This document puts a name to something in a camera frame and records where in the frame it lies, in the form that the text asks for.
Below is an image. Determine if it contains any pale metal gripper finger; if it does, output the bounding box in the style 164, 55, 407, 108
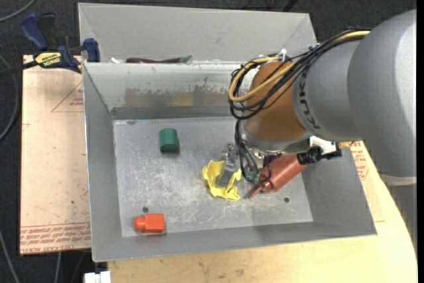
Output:
217, 158, 239, 188
221, 142, 237, 164

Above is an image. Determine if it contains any yellow crumpled toy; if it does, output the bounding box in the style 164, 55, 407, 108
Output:
201, 159, 242, 201

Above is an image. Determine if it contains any purple object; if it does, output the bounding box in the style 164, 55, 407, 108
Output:
264, 154, 283, 167

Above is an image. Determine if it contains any grey metal bin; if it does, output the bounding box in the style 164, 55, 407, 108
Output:
78, 2, 378, 263

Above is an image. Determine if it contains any dark green block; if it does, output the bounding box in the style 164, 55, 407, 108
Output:
158, 128, 181, 154

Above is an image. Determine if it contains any orange block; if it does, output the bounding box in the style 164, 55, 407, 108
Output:
133, 213, 166, 234

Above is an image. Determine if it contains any brown cardboard board, red print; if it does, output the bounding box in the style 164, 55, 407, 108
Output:
19, 54, 92, 256

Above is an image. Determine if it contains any black cylinder on white bracket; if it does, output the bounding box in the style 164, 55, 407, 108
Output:
296, 136, 343, 166

